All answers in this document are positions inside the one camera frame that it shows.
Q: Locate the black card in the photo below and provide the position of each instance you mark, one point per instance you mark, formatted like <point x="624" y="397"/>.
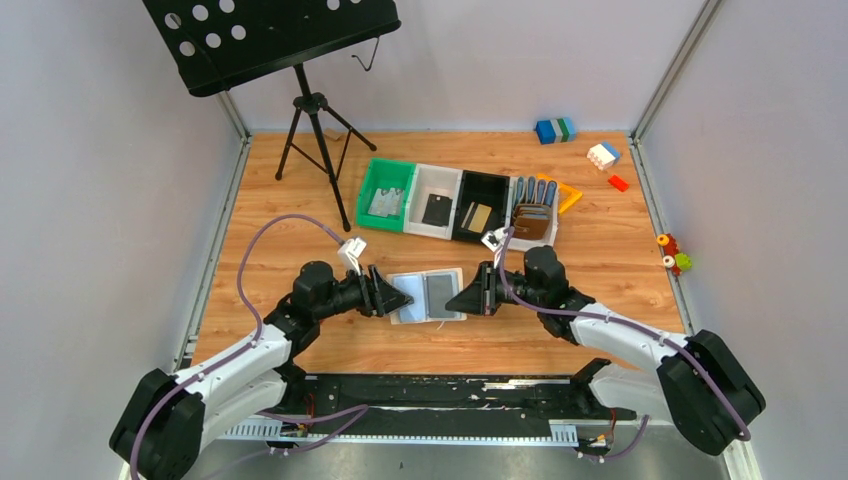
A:
<point x="437" y="211"/>

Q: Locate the grey card in holder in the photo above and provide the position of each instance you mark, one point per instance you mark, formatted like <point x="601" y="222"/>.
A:
<point x="439" y="290"/>

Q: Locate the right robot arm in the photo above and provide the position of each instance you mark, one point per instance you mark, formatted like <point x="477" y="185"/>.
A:
<point x="693" y="381"/>

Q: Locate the orange toy frame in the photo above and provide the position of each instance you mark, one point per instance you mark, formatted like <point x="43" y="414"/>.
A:
<point x="568" y="195"/>

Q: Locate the white blue toy block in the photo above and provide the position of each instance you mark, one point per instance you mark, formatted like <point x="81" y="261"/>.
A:
<point x="603" y="155"/>

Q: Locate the brown card holder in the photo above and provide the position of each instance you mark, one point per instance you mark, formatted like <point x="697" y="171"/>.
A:
<point x="531" y="221"/>

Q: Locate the gold card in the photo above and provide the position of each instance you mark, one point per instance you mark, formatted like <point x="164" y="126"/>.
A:
<point x="476" y="217"/>

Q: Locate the red toy brick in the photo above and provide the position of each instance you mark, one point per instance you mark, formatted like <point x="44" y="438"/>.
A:
<point x="618" y="183"/>

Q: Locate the blue green toy block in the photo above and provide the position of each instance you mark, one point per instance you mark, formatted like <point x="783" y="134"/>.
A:
<point x="556" y="130"/>

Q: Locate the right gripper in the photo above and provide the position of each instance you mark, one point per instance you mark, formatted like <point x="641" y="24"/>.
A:
<point x="490" y="289"/>

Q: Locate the white bin with holders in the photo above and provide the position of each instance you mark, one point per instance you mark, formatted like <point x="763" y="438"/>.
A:
<point x="516" y="244"/>

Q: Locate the blue card holders row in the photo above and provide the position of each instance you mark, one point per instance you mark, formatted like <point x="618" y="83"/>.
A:
<point x="534" y="190"/>

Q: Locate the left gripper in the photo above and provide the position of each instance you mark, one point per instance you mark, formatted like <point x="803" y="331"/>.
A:
<point x="371" y="291"/>

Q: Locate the colourful toy vehicle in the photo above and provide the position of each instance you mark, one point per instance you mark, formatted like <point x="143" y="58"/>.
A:
<point x="673" y="258"/>

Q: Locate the black music stand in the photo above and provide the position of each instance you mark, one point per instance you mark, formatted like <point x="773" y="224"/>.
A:
<point x="218" y="45"/>

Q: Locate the beige card holder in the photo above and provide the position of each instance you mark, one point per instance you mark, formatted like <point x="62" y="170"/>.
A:
<point x="413" y="284"/>

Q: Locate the grey cards in green bin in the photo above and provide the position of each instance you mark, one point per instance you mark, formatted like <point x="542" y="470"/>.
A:
<point x="386" y="202"/>

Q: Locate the black plastic bin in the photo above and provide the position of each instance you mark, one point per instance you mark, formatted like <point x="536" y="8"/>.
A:
<point x="485" y="188"/>

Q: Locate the green plastic bin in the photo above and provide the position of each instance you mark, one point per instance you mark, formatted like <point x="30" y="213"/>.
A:
<point x="384" y="173"/>

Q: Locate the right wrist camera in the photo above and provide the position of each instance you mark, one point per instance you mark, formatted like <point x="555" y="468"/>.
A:
<point x="495" y="241"/>

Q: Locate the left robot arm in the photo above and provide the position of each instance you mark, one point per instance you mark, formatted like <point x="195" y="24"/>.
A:
<point x="171" y="418"/>

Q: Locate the white plastic bin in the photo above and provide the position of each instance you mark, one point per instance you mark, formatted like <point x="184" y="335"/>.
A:
<point x="430" y="179"/>

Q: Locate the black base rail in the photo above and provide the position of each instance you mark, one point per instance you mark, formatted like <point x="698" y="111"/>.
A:
<point x="456" y="410"/>

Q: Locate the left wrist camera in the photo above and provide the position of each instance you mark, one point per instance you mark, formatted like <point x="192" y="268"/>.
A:
<point x="349" y="253"/>

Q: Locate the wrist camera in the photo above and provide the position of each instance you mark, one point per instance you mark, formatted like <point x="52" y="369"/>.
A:
<point x="495" y="241"/>
<point x="349" y="253"/>

